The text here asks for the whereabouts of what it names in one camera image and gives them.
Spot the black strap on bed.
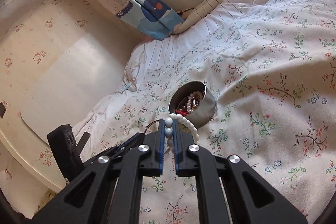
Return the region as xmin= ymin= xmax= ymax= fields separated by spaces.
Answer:
xmin=76 ymin=131 xmax=91 ymax=152

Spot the round silver metal tin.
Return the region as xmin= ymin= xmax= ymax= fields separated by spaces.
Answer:
xmin=169 ymin=81 xmax=217 ymax=128

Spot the striped white pillow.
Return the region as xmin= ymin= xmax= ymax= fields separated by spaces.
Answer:
xmin=117 ymin=0 xmax=269 ymax=93

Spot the white bead bracelet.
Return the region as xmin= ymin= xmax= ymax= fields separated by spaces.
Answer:
xmin=163 ymin=113 xmax=199 ymax=154

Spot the amber bead bracelet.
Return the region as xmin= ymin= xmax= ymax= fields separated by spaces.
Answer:
xmin=180 ymin=91 xmax=207 ymax=114

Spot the floral white duvet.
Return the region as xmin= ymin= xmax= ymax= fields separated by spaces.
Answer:
xmin=73 ymin=0 xmax=335 ymax=223

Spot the red cord charm bracelet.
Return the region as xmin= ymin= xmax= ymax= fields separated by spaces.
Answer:
xmin=174 ymin=107 xmax=190 ymax=117

